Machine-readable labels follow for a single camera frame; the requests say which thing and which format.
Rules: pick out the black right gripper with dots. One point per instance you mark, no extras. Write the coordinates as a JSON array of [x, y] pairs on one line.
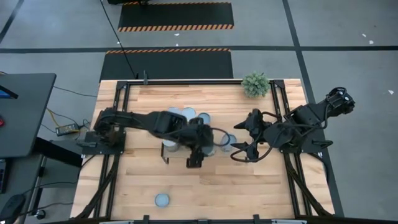
[[262, 133]]

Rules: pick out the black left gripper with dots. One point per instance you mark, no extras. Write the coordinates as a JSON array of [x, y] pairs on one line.
[[200, 135]]

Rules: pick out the silver tin can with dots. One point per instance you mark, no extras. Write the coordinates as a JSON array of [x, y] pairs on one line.
[[162, 200], [169, 143], [210, 151], [188, 113], [204, 118], [174, 110]]

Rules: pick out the blue label tin can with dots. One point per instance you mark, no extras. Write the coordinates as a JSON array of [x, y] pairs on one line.
[[228, 141]]

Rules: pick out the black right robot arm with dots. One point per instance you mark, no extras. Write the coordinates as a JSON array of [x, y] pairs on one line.
[[298, 121]]

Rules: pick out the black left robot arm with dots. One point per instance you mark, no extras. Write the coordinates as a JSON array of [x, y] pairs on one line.
[[146, 121]]

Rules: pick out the green artificial potted plant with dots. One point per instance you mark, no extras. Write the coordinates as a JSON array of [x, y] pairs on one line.
[[255, 84]]

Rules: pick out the black hazard striped floor mat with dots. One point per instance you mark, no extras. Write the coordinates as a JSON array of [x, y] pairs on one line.
[[174, 14], [171, 65]]

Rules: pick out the black power adapter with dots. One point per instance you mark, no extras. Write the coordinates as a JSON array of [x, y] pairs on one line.
[[66, 129]]

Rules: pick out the black desk foot bar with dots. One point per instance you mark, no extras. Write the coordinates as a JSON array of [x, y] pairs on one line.
[[56, 152]]

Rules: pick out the black desk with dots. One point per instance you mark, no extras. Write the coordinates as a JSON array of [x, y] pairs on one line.
[[28, 112]]

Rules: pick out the black caster wheel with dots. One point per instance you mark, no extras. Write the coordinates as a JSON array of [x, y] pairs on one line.
[[40, 214]]

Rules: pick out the monitor with blue screen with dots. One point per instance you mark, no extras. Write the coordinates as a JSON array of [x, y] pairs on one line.
[[7, 92]]

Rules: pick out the small red object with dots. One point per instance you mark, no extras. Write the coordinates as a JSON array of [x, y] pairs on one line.
[[1, 122]]

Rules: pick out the dark keyboard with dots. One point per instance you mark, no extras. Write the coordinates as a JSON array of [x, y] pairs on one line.
[[2, 175]]

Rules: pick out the black metal table frame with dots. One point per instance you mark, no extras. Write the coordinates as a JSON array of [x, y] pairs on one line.
[[199, 82]]

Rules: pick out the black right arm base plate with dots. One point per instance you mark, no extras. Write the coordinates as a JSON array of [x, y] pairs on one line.
[[311, 149]]

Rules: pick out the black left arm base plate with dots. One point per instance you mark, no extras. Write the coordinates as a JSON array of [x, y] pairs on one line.
[[90, 151]]

